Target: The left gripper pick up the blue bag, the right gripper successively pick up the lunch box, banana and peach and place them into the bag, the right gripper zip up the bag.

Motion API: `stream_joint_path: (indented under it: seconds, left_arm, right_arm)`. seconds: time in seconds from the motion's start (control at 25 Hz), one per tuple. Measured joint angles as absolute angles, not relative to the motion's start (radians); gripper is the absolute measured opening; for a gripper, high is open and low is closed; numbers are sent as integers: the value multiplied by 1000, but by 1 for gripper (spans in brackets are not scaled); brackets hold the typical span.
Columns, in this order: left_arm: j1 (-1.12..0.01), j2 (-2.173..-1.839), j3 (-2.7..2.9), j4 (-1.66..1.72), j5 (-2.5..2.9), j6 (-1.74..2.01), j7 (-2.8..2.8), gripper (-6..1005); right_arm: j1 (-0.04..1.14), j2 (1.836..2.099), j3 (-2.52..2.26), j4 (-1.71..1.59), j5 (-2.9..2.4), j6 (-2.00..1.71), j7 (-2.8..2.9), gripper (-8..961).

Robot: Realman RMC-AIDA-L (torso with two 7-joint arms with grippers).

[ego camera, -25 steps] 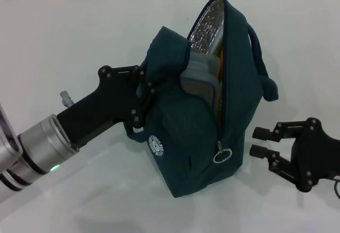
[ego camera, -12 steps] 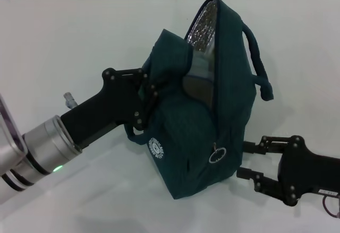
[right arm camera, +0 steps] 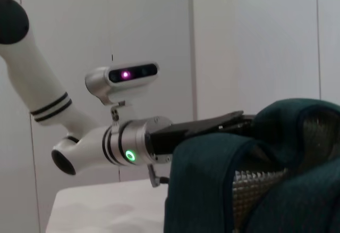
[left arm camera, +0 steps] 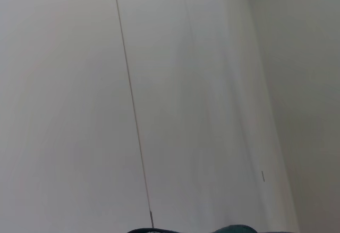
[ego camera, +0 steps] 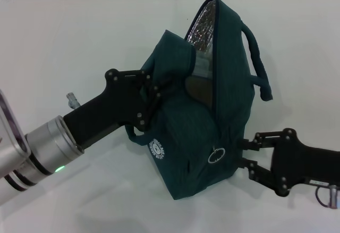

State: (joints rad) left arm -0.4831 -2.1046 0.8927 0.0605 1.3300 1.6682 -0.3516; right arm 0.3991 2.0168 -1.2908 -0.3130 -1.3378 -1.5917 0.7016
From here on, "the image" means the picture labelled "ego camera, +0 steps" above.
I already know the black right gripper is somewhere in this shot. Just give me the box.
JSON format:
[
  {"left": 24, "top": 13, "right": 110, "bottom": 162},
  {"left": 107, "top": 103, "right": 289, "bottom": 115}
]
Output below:
[{"left": 237, "top": 128, "right": 340, "bottom": 197}]

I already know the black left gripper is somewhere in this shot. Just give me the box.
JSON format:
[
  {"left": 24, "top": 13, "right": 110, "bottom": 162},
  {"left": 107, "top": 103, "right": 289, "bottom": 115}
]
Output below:
[{"left": 63, "top": 68, "right": 174, "bottom": 149}]

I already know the zipper pull with clear ring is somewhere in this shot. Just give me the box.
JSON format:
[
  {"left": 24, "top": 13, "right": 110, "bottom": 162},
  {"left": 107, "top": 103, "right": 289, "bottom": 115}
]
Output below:
[{"left": 208, "top": 143, "right": 226, "bottom": 165}]

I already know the dark teal insulated bag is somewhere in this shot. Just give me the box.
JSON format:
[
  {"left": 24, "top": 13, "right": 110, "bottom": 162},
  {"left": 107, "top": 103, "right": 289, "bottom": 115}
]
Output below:
[{"left": 124, "top": 0, "right": 274, "bottom": 202}]

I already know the left wrist cable with plug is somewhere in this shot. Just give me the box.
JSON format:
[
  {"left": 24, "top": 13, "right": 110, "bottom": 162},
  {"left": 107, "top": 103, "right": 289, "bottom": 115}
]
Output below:
[{"left": 66, "top": 91, "right": 80, "bottom": 109}]

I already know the wrist cable with plug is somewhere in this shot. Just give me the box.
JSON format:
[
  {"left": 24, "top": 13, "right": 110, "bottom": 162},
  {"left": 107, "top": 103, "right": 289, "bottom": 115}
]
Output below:
[
  {"left": 314, "top": 184, "right": 340, "bottom": 209},
  {"left": 66, "top": 91, "right": 80, "bottom": 109}
]

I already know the right wrist cable with plug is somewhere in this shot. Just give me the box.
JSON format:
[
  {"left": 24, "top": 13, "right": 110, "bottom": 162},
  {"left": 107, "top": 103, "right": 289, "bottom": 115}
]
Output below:
[{"left": 314, "top": 184, "right": 340, "bottom": 209}]

